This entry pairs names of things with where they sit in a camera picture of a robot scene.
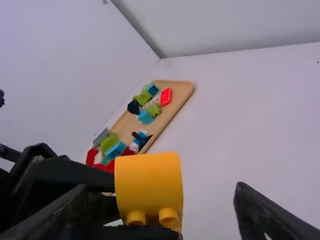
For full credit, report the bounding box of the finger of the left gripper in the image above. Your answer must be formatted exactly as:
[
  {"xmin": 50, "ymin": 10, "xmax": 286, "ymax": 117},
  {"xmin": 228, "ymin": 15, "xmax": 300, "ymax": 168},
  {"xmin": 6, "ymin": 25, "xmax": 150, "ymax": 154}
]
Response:
[{"xmin": 0, "ymin": 142, "xmax": 116, "ymax": 226}]

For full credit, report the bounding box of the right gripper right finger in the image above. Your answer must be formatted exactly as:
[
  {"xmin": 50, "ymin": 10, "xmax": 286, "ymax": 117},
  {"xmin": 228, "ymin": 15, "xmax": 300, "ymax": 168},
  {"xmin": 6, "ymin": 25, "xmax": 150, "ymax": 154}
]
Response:
[{"xmin": 233, "ymin": 181, "xmax": 320, "ymax": 240}]

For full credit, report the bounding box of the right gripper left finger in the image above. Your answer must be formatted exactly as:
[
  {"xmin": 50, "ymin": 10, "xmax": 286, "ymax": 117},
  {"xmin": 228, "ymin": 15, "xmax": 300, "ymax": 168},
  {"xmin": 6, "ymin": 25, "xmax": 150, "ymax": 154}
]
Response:
[{"xmin": 0, "ymin": 184, "xmax": 185, "ymax": 240}]

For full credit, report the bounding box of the yellow curved toy brick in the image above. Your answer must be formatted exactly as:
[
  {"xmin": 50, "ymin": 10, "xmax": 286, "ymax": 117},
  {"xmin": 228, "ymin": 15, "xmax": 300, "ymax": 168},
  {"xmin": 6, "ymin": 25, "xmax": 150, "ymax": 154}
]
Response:
[{"xmin": 114, "ymin": 150, "xmax": 185, "ymax": 232}]

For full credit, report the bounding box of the red toy car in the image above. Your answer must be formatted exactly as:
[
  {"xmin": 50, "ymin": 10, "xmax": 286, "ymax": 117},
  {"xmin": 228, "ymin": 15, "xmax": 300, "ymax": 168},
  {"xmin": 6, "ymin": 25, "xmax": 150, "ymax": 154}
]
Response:
[{"xmin": 85, "ymin": 146, "xmax": 139, "ymax": 175}]

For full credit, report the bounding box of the grey toy brick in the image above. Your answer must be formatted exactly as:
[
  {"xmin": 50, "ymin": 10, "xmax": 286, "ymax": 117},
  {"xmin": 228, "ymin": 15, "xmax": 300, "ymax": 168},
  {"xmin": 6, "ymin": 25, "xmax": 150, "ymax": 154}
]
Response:
[{"xmin": 92, "ymin": 127, "xmax": 111, "ymax": 149}]

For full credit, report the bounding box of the green toy brick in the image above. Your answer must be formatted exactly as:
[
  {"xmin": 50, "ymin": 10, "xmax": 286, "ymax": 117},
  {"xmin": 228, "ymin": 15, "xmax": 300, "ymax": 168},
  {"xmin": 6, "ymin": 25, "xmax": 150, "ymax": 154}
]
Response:
[
  {"xmin": 146, "ymin": 102, "xmax": 162, "ymax": 119},
  {"xmin": 99, "ymin": 131, "xmax": 120, "ymax": 154},
  {"xmin": 132, "ymin": 84, "xmax": 151, "ymax": 107}
]

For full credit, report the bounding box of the teal toy brick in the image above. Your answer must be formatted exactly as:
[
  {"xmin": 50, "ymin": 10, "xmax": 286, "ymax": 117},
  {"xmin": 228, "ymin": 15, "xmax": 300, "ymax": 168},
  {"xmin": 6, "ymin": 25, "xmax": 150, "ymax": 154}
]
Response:
[
  {"xmin": 103, "ymin": 140, "xmax": 129, "ymax": 165},
  {"xmin": 136, "ymin": 109, "xmax": 155, "ymax": 126},
  {"xmin": 146, "ymin": 83, "xmax": 161, "ymax": 97}
]

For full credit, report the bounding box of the black toy brick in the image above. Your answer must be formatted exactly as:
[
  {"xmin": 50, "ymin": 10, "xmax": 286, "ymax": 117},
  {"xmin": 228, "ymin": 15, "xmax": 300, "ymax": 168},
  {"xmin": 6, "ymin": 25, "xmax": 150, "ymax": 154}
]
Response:
[
  {"xmin": 127, "ymin": 99, "xmax": 142, "ymax": 116},
  {"xmin": 131, "ymin": 129, "xmax": 154, "ymax": 154}
]

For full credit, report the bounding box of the white ladder toy brick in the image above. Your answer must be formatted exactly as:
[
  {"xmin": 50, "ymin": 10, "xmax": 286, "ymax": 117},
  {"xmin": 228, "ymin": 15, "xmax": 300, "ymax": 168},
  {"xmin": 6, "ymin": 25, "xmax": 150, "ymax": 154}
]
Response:
[{"xmin": 142, "ymin": 95, "xmax": 161, "ymax": 109}]

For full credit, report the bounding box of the red toy brick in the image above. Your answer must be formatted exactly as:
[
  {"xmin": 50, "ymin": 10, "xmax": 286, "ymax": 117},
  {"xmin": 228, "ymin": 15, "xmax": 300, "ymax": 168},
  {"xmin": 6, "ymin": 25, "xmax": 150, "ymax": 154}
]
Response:
[{"xmin": 159, "ymin": 87, "xmax": 174, "ymax": 107}]

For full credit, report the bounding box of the tan tray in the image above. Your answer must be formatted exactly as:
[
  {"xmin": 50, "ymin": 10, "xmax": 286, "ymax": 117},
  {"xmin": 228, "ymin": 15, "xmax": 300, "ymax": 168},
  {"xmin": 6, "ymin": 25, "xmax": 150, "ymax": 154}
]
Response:
[{"xmin": 86, "ymin": 79, "xmax": 196, "ymax": 173}]

